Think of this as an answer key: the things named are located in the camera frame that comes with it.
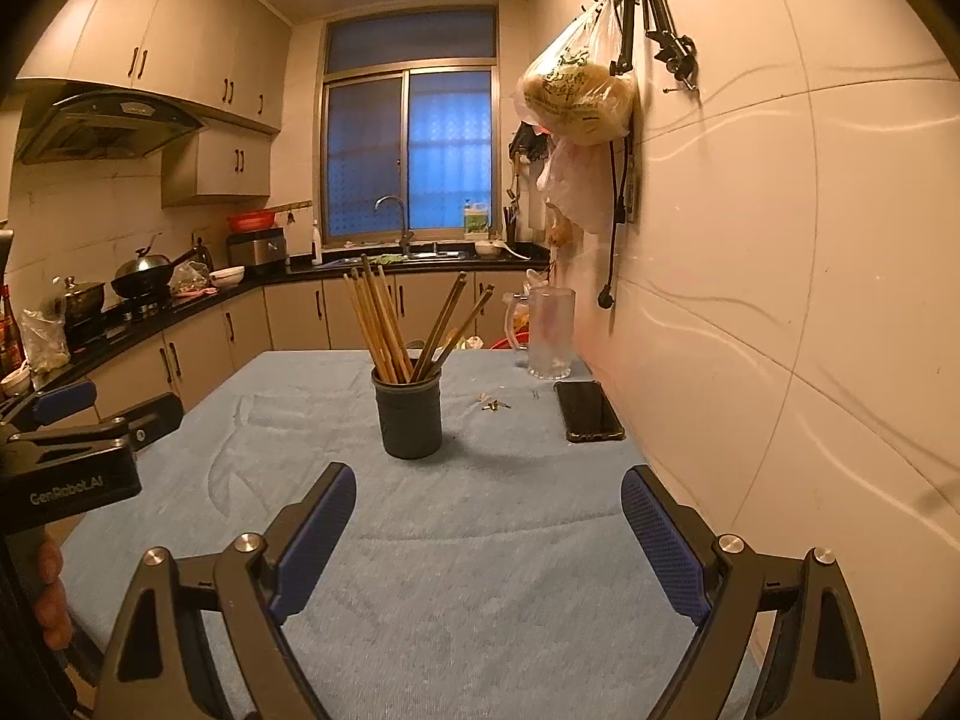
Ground black range hood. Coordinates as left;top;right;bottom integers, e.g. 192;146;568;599
15;90;205;166

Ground black wok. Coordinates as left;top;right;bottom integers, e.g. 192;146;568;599
111;244;215;299

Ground clear bag of snacks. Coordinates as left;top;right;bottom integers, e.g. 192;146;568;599
545;206;580;251

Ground beige lower kitchen cabinets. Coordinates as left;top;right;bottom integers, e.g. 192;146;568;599
34;270;552;428

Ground crumpled clear plastic bag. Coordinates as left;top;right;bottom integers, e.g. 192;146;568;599
19;307;72;372

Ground black power cable with plug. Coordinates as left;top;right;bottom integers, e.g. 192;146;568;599
598;120;635;312

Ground bundle of chopsticks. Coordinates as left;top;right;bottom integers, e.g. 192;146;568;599
343;255;496;385

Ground kitchen window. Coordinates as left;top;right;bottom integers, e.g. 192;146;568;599
319;6;502;248

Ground black kitchen countertop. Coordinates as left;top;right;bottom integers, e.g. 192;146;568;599
30;244;552;391

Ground chrome kitchen faucet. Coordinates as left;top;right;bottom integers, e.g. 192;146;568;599
375;195;415;256

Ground blue tablecloth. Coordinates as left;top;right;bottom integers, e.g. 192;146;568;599
56;349;758;720

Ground hanging bag of bread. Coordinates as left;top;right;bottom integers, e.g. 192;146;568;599
512;0;638;147

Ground hanging white plastic bag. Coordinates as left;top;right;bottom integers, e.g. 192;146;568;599
536;133;623;237

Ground dark grey utensil holder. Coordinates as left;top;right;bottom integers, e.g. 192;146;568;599
372;360;445;460

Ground gas stove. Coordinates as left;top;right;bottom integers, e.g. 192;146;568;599
64;298;181;346

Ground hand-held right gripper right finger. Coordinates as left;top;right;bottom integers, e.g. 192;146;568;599
620;464;880;720

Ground dark sauce bottle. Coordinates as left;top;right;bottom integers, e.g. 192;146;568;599
0;286;22;376

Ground beige kitchen cabinets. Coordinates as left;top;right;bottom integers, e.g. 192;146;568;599
15;0;293;207
34;270;552;428

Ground steel cooking pot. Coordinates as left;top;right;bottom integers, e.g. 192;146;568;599
56;277;106;327

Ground beige upper kitchen cabinets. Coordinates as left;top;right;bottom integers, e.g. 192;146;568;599
15;0;293;207

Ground person's left hand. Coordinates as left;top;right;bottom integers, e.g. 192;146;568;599
34;542;74;651

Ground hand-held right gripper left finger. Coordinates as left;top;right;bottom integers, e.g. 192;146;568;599
96;462;358;720

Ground stainless steel appliance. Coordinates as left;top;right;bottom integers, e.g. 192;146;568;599
226;229;289;272

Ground red plastic basin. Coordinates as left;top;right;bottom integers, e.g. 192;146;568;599
489;311;530;351

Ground black smartphone in brown case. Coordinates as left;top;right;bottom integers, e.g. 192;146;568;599
553;379;626;443

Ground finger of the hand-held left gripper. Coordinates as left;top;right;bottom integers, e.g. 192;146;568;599
0;380;100;436
97;392;185;455

